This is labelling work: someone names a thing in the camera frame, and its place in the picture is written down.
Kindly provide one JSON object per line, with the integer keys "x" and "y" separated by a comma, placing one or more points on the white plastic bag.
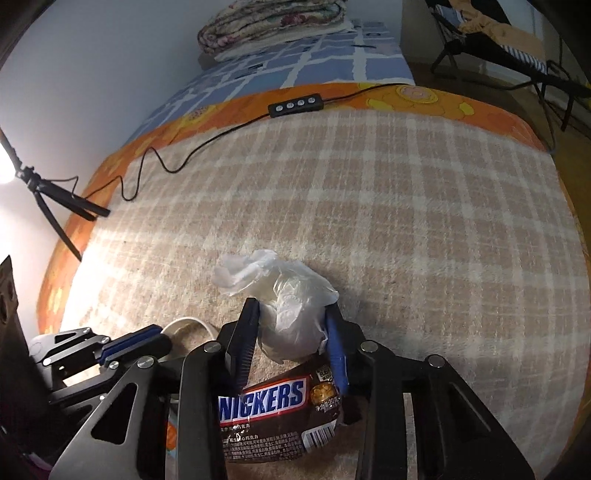
{"x": 291, "y": 314}

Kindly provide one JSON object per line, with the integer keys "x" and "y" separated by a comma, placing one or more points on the beige plaid cloth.
{"x": 415, "y": 230}

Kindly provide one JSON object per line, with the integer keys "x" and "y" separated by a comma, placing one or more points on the black folding chair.
{"x": 508, "y": 57}

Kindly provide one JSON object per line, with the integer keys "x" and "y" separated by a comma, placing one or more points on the blue checked bedsheet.
{"x": 323, "y": 64}

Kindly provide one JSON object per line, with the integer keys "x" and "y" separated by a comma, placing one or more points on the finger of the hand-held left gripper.
{"x": 136, "y": 337}
{"x": 143, "y": 350}

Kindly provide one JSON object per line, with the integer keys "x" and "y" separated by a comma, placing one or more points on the folded floral quilt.
{"x": 268, "y": 23}

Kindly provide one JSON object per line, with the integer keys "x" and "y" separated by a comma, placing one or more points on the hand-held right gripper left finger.
{"x": 242, "y": 369}

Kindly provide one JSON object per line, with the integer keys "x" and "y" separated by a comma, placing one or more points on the tan garment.
{"x": 498, "y": 27}

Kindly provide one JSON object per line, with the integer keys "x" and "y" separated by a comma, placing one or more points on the brown chocolate bar wrapper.
{"x": 277, "y": 429}

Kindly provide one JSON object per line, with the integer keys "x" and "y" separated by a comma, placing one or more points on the black tripod stand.
{"x": 60, "y": 189}

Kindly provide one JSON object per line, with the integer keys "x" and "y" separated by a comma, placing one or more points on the blue striped cloth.
{"x": 526, "y": 57}

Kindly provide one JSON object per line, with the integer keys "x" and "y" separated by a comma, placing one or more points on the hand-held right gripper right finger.
{"x": 336, "y": 360}

